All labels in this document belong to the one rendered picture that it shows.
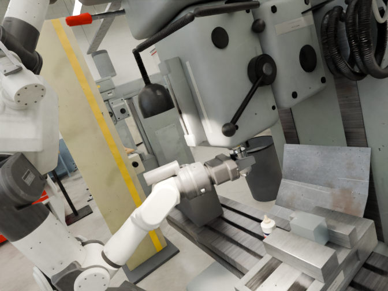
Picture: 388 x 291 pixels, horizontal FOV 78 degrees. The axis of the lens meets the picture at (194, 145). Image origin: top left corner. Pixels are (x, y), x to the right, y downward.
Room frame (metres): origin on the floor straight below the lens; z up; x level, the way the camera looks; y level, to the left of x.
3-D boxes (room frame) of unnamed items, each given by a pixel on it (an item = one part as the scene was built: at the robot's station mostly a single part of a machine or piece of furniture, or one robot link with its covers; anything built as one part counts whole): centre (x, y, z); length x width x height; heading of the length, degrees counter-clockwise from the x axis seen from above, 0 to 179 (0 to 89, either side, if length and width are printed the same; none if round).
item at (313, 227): (0.49, -0.19, 1.07); 0.06 x 0.05 x 0.06; 29
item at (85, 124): (2.14, 0.81, 1.15); 0.52 x 0.40 x 2.30; 118
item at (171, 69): (0.59, -0.01, 1.45); 0.04 x 0.04 x 0.21; 28
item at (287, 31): (0.73, -0.28, 1.47); 0.24 x 0.19 x 0.26; 28
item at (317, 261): (0.46, -0.14, 1.05); 0.15 x 0.06 x 0.04; 29
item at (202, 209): (0.95, 0.07, 1.06); 0.22 x 0.12 x 0.20; 21
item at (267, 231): (0.61, -0.12, 1.01); 0.04 x 0.04 x 0.11
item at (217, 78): (0.64, -0.11, 1.47); 0.21 x 0.19 x 0.32; 28
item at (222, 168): (0.63, -0.02, 1.23); 0.13 x 0.12 x 0.10; 9
